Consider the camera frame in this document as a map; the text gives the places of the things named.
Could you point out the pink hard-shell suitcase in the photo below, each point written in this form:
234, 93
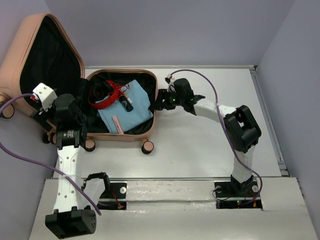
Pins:
42, 52

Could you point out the black cylindrical bottle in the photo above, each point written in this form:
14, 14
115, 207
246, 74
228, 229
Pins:
127, 106

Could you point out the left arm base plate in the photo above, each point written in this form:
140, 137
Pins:
115, 198

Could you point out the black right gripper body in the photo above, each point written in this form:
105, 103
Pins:
173, 100

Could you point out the pink bar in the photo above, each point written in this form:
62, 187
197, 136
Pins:
117, 125

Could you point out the red black headphones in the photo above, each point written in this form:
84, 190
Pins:
105, 93

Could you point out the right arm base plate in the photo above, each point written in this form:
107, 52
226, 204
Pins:
237, 197

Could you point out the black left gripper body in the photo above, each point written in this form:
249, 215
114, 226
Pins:
57, 118

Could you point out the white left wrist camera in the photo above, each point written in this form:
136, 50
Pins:
45, 94

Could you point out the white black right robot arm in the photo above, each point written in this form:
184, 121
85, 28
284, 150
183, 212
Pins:
238, 124

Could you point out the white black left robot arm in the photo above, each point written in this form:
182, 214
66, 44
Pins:
75, 209

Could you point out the beige white lip balm tube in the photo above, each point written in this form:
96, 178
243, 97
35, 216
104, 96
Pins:
128, 99

